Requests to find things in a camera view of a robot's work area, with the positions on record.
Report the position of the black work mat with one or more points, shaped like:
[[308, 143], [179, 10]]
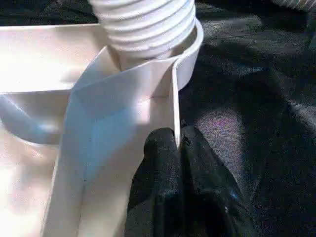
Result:
[[247, 98]]

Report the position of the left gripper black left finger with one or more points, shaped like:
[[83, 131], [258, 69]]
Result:
[[158, 185]]

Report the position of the white plastic table top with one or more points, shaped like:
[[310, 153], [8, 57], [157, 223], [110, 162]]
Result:
[[111, 98]]

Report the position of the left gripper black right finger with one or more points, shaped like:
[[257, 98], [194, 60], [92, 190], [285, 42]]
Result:
[[209, 197]]

